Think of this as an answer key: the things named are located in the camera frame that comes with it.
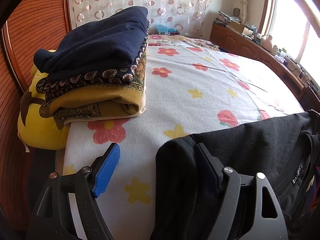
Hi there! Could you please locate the white plastic jug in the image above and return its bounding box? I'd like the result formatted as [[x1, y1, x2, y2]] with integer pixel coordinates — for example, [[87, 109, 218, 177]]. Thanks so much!
[[261, 35, 273, 52]]

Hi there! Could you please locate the yellow plush toy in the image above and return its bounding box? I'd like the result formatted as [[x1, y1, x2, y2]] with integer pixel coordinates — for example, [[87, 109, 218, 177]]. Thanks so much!
[[17, 62, 69, 150]]

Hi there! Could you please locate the cardboard box on cabinet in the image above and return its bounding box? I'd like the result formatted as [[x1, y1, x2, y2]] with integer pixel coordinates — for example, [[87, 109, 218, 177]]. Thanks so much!
[[227, 21, 253, 36]]

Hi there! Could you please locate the wooden louvered wardrobe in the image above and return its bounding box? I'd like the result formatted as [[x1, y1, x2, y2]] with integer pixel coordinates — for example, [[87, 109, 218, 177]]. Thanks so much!
[[1, 0, 71, 231]]

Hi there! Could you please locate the white floral bed sheet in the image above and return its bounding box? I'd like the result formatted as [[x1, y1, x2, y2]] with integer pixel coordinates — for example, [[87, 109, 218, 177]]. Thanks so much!
[[64, 43, 303, 239]]

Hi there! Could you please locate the black printed t-shirt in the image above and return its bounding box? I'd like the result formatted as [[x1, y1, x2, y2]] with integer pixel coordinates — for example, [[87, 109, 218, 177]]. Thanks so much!
[[151, 110, 319, 239]]

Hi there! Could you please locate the blue tissue pack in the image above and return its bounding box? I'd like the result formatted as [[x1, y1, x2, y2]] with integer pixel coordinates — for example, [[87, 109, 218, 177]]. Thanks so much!
[[155, 24, 180, 35]]

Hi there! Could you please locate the navy folded garment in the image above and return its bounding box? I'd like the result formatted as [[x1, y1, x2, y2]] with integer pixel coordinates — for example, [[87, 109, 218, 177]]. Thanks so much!
[[33, 6, 149, 82]]

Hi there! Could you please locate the wooden side cabinet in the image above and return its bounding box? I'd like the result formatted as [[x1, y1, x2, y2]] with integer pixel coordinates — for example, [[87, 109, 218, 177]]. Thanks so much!
[[210, 23, 319, 111]]

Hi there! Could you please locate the window with wooden frame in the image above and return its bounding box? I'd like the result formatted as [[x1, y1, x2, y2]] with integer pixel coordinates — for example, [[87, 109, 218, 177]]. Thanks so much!
[[263, 0, 319, 81]]

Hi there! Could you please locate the patterned yellow folded garment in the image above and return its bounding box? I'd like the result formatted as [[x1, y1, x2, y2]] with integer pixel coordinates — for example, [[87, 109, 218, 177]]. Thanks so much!
[[36, 37, 148, 124]]

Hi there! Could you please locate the circle patterned sheer curtain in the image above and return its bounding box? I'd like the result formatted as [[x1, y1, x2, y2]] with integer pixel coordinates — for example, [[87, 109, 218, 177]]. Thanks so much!
[[69, 0, 211, 37]]

